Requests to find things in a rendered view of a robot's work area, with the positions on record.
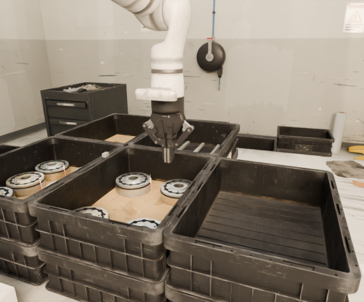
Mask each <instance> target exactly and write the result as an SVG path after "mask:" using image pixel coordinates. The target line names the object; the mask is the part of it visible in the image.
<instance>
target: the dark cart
mask: <svg viewBox="0 0 364 302"><path fill-rule="evenodd" d="M87 84H91V85H94V84H95V85H97V86H101V87H102V88H101V89H99V90H83V92H66V91H63V89H66V90H67V88H69V87H70V88H77V87H81V86H82V85H85V86H86V85H87ZM40 93H41V99H42V104H43V111H44V118H45V123H46V129H47V137H51V136H55V134H58V133H60V132H64V131H66V130H69V129H71V128H75V127H77V126H80V125H83V124H85V123H88V122H91V121H93V120H97V119H99V118H102V117H104V116H108V115H110V114H113V113H121V114H128V103H127V84H123V83H94V82H83V83H78V84H71V85H67V86H61V87H54V88H51V89H45V90H40Z"/></svg>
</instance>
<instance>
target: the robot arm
mask: <svg viewBox="0 0 364 302"><path fill-rule="evenodd" d="M111 1H113V2H114V3H116V4H118V5H119V6H121V7H122V8H124V9H126V10H128V11H129V12H131V13H133V14H134V16H135V17H136V18H137V20H138V21H139V22H140V23H141V24H142V25H143V26H144V27H146V28H147V29H150V30H152V31H168V33H167V36H166V39H165V41H163V42H161V43H158V44H155V45H153V46H152V48H151V88H150V89H137V90H136V91H135V96H136V99H145V100H151V109H152V114H151V116H150V120H148V121H147V122H145V123H143V124H142V127H143V128H144V130H145V131H146V132H147V133H148V135H149V136H150V138H151V139H152V141H153V142H154V143H155V144H159V145H160V146H161V147H162V158H163V159H164V162H167V163H171V161H172V160H173V159H174V158H175V147H178V146H179V145H180V144H182V143H183V142H184V141H185V139H186V138H187V137H188V136H189V135H190V133H192V131H193V130H194V128H195V127H194V125H190V124H189V123H187V122H186V117H185V115H184V79H183V51H184V47H185V43H186V38H187V35H188V30H189V26H190V23H191V18H192V8H191V3H190V1H189V0H111ZM154 126H155V127H156V129H157V130H158V132H157V130H156V129H155V128H154ZM182 126H183V128H182V131H183V134H182V135H181V136H180V137H179V138H178V139H177V140H176V136H177V132H178V131H179V130H180V129H181V127H182Z"/></svg>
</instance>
